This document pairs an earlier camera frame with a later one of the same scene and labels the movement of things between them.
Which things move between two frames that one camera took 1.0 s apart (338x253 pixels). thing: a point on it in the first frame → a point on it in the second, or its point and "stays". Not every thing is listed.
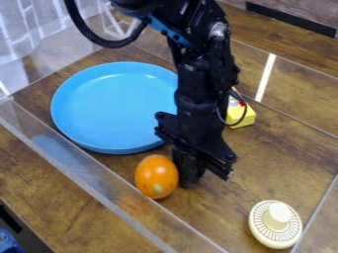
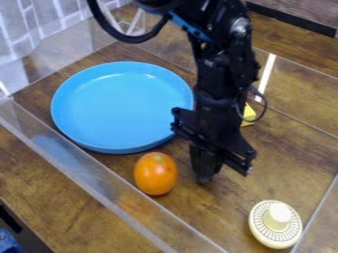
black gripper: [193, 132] → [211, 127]
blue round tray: [104, 105] stays
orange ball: [156, 176] stays
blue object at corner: [8, 242] stays
